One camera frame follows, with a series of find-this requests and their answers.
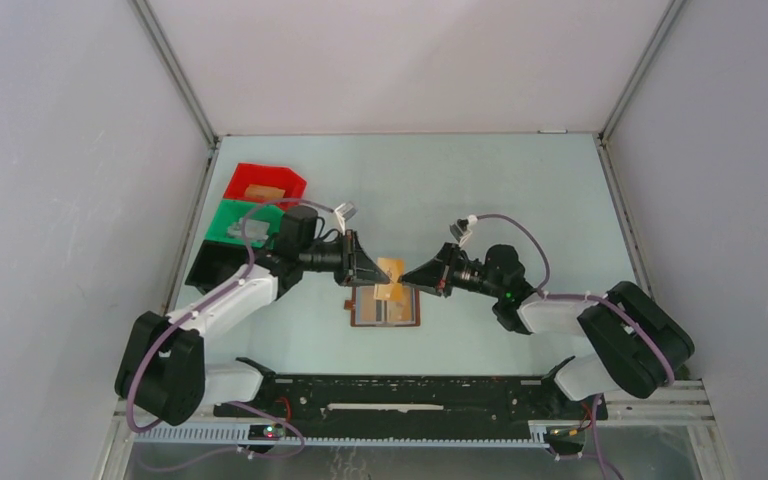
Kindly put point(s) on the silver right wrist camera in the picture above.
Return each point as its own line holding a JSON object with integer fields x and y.
{"x": 461, "y": 231}

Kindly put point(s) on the brown leather card holder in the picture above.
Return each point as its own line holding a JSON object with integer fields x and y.
{"x": 365, "y": 311}

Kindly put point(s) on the orange credit card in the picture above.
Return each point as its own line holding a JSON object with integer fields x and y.
{"x": 393, "y": 291}
{"x": 400, "y": 312}

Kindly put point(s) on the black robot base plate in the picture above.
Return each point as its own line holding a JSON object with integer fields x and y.
{"x": 419, "y": 407}

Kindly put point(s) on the clear card in green bin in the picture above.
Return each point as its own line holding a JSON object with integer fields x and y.
{"x": 255, "y": 231}

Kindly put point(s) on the green plastic bin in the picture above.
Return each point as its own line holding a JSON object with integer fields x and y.
{"x": 227, "y": 225}

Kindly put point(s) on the black plastic bin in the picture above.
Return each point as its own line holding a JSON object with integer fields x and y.
{"x": 215, "y": 263}

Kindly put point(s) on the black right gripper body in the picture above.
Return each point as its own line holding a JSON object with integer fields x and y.
{"x": 467, "y": 274}

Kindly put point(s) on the red plastic bin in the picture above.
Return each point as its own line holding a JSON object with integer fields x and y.
{"x": 282, "y": 177}

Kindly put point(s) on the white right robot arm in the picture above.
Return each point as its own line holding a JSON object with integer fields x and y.
{"x": 637, "y": 347}

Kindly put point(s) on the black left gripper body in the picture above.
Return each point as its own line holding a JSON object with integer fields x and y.
{"x": 338, "y": 257}

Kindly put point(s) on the orange card in red bin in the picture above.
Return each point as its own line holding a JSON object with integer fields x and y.
{"x": 263, "y": 193}

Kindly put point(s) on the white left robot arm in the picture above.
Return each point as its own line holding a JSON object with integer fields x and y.
{"x": 164, "y": 376}

